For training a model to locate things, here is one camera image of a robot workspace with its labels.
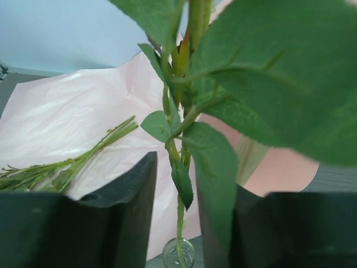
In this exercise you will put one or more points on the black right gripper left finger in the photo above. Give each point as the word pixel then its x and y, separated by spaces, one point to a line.
pixel 106 228

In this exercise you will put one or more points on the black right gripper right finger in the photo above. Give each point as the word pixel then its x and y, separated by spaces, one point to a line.
pixel 313 228

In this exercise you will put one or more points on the rose bouquet flowers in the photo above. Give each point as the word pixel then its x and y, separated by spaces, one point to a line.
pixel 57 176

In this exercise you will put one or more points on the purple pink wrapping paper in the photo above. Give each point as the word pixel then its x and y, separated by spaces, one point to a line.
pixel 61 117

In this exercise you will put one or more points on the single green flower stem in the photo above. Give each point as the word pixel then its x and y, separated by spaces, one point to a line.
pixel 282 73

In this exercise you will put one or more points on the clear glass vase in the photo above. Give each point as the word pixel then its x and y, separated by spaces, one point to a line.
pixel 172 257

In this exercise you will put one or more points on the aluminium frame post left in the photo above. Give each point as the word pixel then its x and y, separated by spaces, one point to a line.
pixel 3 70

